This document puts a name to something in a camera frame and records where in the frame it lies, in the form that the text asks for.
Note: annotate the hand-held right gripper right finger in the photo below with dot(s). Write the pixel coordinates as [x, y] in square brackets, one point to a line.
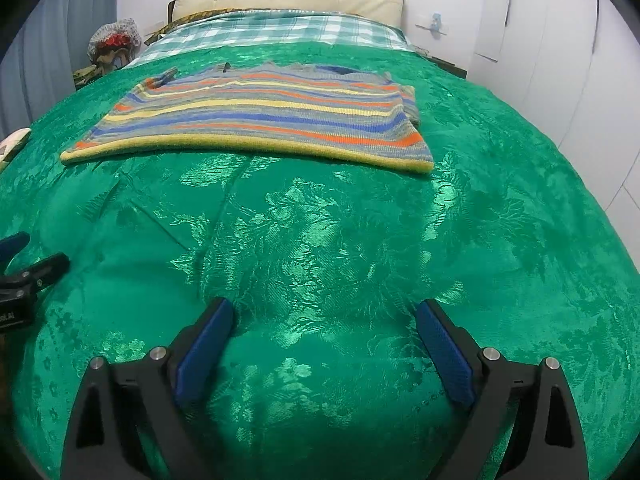
[445, 355]

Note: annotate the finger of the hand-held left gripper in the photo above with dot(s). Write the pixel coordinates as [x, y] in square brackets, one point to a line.
[12, 249]
[42, 272]

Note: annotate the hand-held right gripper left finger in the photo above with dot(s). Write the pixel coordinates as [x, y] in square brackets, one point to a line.
[205, 355]

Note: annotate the striped knit t-shirt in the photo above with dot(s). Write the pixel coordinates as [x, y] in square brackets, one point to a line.
[260, 115]

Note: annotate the pile of clothes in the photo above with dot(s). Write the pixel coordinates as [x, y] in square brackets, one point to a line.
[102, 67]

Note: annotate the beige patterned cushion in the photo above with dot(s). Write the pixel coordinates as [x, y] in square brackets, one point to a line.
[12, 145]

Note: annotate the green floral bedspread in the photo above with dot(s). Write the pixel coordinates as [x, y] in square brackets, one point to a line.
[325, 240]

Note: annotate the blue grey curtain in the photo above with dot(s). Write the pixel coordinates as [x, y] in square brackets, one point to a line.
[50, 50]

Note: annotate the frilly floral bonnet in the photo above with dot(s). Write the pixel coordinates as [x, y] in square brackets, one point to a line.
[112, 35]

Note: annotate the yellow dark patterned cloth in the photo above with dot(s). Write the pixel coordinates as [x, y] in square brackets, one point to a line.
[190, 19]

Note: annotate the white wardrobe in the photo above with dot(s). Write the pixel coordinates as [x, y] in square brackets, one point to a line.
[550, 60]

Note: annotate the green checked sheet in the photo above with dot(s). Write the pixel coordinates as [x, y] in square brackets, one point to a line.
[280, 30]

